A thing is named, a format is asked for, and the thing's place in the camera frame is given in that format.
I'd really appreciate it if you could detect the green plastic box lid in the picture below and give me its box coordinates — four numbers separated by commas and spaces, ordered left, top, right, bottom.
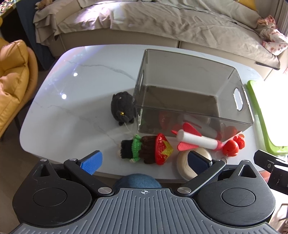
247, 80, 287, 156

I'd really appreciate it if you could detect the smoky transparent storage bin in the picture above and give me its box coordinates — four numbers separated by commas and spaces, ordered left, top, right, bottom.
133, 49, 254, 141

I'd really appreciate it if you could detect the crocheted doll red hat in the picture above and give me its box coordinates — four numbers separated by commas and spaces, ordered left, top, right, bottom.
118, 133, 174, 165

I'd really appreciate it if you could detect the black knitted plush toy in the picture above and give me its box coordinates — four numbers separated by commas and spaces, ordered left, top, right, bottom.
110, 91, 135, 126

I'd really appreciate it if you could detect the round beige compact case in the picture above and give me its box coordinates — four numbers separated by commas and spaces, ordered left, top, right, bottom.
177, 148, 212, 181

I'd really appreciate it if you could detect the small red toy pumpkin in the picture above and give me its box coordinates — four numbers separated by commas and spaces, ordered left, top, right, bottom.
233, 134, 246, 150

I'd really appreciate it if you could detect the white red foam rocket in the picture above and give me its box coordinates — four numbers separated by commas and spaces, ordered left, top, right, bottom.
171, 122, 224, 151

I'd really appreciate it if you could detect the beige covered sofa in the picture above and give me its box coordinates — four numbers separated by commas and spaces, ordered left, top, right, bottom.
33, 1, 287, 79

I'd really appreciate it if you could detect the yellow leather chair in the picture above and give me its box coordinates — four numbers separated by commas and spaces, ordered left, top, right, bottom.
1, 39, 38, 138

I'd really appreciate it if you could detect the red toy tomato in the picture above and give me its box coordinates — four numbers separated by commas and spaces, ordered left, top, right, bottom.
222, 140, 239, 157

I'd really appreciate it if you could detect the pink floral cloth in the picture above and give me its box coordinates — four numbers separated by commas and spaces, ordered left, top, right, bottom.
256, 15, 287, 56

